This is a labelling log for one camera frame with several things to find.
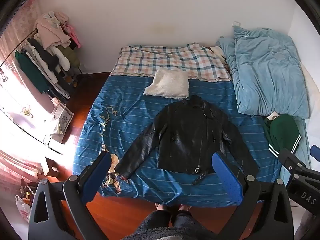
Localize person's grey fleece pants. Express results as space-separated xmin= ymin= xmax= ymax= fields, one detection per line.
xmin=122 ymin=209 xmax=218 ymax=240

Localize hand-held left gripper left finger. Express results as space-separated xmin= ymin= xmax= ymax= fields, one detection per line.
xmin=28 ymin=151 xmax=112 ymax=240

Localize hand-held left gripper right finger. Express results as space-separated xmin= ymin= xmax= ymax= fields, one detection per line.
xmin=211 ymin=151 xmax=294 ymax=240

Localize black hanging garment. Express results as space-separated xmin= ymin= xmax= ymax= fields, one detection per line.
xmin=27 ymin=38 xmax=61 ymax=72

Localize pink floral curtain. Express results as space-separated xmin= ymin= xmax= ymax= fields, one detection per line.
xmin=0 ymin=0 xmax=44 ymax=64

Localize metal clothes rack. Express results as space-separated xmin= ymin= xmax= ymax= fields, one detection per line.
xmin=0 ymin=27 xmax=83 ymax=100

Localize person's left foot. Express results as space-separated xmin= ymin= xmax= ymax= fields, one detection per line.
xmin=155 ymin=203 xmax=173 ymax=213

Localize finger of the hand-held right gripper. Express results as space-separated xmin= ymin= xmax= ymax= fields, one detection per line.
xmin=278 ymin=148 xmax=307 ymax=180
xmin=309 ymin=145 xmax=320 ymax=161

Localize dark green hanging garment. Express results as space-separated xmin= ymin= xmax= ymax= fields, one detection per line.
xmin=14 ymin=50 xmax=48 ymax=93

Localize olive padded jacket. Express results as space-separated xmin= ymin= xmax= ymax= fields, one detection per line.
xmin=59 ymin=45 xmax=81 ymax=68

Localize white hanging garment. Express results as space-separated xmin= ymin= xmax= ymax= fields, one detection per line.
xmin=25 ymin=40 xmax=71 ymax=72

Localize plaid blanket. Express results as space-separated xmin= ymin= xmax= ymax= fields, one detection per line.
xmin=110 ymin=42 xmax=233 ymax=83

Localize green jacket with white stripes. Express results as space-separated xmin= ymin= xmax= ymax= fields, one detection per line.
xmin=262 ymin=114 xmax=302 ymax=158

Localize black leather jacket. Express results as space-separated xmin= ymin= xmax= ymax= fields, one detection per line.
xmin=114 ymin=95 xmax=259 ymax=186

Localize pink fluffy garment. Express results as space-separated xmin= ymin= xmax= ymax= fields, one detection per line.
xmin=34 ymin=11 xmax=72 ymax=51

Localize white cord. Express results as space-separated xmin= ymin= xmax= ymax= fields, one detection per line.
xmin=101 ymin=106 xmax=118 ymax=128

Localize white fluffy pillow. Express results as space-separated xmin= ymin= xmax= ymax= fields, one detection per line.
xmin=143 ymin=69 xmax=189 ymax=99

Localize white plastic bag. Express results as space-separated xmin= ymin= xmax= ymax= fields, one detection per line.
xmin=15 ymin=194 xmax=32 ymax=223

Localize floral fabric bag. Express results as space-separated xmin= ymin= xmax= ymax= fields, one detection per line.
xmin=56 ymin=100 xmax=75 ymax=135

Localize cardboard box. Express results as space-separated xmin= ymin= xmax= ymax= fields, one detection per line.
xmin=44 ymin=156 xmax=61 ymax=177

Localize light blue duvet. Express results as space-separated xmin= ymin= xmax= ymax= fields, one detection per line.
xmin=216 ymin=26 xmax=310 ymax=119

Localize bed with blue striped sheet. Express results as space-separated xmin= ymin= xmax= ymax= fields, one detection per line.
xmin=72 ymin=42 xmax=312 ymax=205

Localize cream blanket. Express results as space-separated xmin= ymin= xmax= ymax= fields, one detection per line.
xmin=300 ymin=62 xmax=320 ymax=130

